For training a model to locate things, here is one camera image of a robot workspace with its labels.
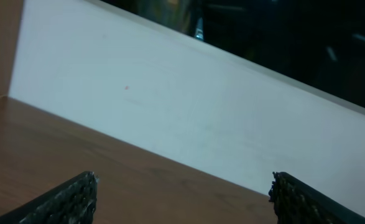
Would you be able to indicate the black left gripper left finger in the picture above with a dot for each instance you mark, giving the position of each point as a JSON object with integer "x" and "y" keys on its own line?
{"x": 71, "y": 202}

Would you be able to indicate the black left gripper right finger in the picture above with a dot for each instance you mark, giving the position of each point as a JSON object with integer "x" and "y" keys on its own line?
{"x": 295, "y": 202}

